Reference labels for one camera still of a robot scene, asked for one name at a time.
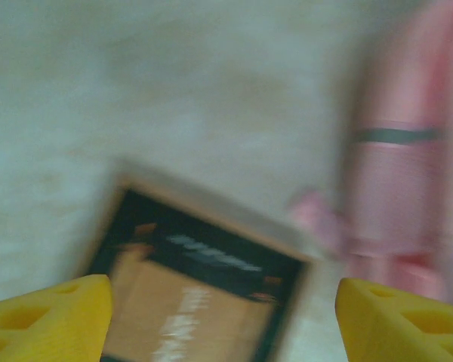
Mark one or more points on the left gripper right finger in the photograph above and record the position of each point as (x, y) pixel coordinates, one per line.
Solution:
(400, 328)

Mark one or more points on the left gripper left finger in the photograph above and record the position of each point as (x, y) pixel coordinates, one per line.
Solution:
(49, 324)

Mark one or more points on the book with black orange cover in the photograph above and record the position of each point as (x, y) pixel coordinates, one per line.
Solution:
(196, 283)

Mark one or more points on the pink school backpack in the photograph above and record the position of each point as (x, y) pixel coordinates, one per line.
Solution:
(400, 151)

